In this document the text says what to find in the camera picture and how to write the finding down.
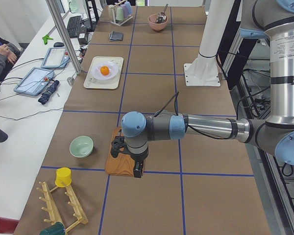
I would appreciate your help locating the aluminium frame post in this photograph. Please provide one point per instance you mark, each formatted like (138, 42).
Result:
(61, 28)

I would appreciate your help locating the white plate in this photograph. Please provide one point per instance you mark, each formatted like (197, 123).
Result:
(95, 70)

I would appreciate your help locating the black computer mouse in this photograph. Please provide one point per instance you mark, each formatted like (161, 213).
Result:
(58, 44)

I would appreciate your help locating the green bowl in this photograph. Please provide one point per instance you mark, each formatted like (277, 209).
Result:
(81, 146)

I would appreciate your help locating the seated person's hand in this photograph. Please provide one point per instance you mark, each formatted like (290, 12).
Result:
(11, 57)

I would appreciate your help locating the pink bowl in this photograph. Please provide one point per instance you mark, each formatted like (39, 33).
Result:
(153, 25)

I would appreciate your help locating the teach pendant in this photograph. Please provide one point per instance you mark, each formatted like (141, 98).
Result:
(55, 58)
(34, 82)

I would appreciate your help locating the grey folded cloth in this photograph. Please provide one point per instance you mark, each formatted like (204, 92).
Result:
(115, 36)

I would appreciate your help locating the green plastic clip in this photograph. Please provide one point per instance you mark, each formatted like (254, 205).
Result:
(46, 38)

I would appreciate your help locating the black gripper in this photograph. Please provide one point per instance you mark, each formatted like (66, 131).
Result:
(138, 159)

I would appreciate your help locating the yellow cup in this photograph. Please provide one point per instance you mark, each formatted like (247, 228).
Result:
(63, 177)

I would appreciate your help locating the purple cup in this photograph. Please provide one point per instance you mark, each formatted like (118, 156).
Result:
(129, 7)

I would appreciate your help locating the black box on desk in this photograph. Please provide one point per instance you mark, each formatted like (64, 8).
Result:
(83, 38)

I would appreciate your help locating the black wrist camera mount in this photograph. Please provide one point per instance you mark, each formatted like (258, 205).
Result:
(117, 145)

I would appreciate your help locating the far teach pendant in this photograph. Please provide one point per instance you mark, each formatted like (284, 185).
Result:
(55, 58)

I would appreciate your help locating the near teach pendant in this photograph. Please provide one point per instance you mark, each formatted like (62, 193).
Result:
(34, 82)

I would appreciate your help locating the black keyboard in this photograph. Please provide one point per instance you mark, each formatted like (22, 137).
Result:
(73, 26)

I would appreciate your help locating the cream bear tray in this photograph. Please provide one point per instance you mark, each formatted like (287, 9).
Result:
(92, 83)

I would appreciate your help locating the wooden cup rack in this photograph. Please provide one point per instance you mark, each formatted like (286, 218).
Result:
(62, 206)

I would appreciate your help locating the dark green cup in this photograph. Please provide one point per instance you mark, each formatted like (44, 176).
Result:
(55, 229)

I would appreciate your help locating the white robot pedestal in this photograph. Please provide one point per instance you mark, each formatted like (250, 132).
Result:
(203, 71)

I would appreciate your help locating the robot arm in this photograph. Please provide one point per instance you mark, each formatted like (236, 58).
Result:
(274, 135)

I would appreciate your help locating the dark blue folded umbrella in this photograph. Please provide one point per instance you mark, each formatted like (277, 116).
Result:
(47, 94)

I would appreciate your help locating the wooden cutting board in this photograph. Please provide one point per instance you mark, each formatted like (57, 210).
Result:
(120, 166)

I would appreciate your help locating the light green cup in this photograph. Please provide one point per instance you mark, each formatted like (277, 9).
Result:
(119, 14)

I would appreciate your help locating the orange fruit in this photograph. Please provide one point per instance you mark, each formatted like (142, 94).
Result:
(104, 70)

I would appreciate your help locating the beige cup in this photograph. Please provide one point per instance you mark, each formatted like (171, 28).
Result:
(112, 13)

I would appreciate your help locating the metal scoop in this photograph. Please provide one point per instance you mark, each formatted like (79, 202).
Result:
(161, 16)

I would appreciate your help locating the white cup rack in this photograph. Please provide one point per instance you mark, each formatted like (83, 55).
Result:
(119, 23)

